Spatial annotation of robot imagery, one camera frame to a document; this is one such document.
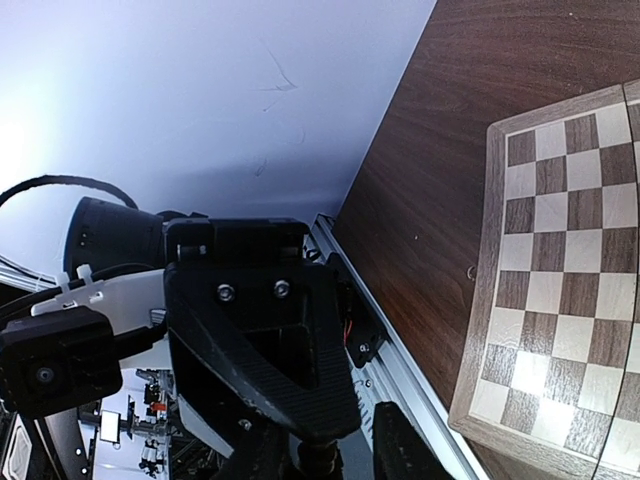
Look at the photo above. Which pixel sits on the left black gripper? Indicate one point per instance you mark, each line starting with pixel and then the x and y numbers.
pixel 270 336

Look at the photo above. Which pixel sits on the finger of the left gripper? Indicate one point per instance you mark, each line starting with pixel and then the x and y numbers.
pixel 399 452

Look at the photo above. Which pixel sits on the dark chess pawn piece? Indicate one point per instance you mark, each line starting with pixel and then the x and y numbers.
pixel 320 461

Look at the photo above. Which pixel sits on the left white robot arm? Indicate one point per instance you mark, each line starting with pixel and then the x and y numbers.
pixel 114 264

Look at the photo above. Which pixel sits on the wooden chessboard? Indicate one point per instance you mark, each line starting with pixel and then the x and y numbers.
pixel 550 371

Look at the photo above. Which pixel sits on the aluminium frame rail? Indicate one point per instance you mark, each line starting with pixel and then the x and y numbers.
pixel 393 375

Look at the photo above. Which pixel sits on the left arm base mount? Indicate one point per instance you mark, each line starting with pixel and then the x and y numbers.
pixel 363 331

